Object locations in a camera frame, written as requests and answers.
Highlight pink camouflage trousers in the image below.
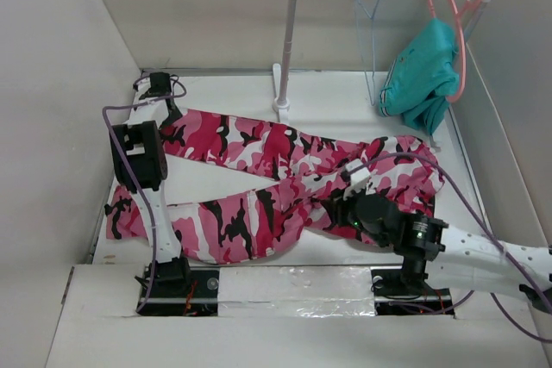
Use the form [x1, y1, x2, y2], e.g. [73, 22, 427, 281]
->
[104, 107, 445, 265]

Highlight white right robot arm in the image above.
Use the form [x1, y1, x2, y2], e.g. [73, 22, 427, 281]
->
[322, 193, 551, 313]

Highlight teal shorts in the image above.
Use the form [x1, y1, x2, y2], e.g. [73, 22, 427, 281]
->
[377, 18, 460, 135]

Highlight blue wire hanger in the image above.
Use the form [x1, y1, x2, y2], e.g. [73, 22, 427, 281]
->
[354, 0, 380, 107]

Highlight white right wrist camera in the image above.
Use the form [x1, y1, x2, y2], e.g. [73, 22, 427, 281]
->
[340, 159, 371, 200]

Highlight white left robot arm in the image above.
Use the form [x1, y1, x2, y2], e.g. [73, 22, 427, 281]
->
[103, 72, 192, 296]

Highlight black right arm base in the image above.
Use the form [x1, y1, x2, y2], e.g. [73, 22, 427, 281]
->
[370, 264, 455, 316]

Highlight pink plastic hanger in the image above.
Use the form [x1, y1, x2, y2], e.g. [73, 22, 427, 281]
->
[447, 0, 482, 103]

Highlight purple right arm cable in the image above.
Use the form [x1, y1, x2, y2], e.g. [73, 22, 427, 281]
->
[344, 151, 552, 344]

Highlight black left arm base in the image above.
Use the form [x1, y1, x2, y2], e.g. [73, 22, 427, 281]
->
[135, 257, 220, 317]

